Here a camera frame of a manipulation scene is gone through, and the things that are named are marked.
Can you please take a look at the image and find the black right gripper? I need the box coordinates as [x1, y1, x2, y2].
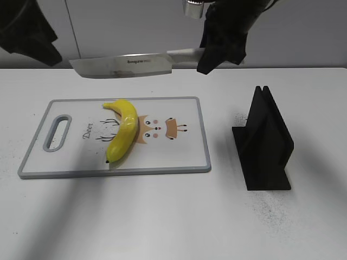
[183, 0, 274, 74]

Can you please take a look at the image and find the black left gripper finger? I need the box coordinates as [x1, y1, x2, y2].
[1, 1, 62, 66]

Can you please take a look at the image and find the knife with white handle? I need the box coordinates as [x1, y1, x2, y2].
[69, 48, 204, 79]

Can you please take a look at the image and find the yellow plastic banana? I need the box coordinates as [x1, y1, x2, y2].
[102, 99, 138, 163]

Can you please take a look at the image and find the white grey-rimmed cutting board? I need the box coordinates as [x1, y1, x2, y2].
[18, 96, 211, 179]

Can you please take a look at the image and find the black knife stand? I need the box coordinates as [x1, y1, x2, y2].
[232, 86, 294, 191]

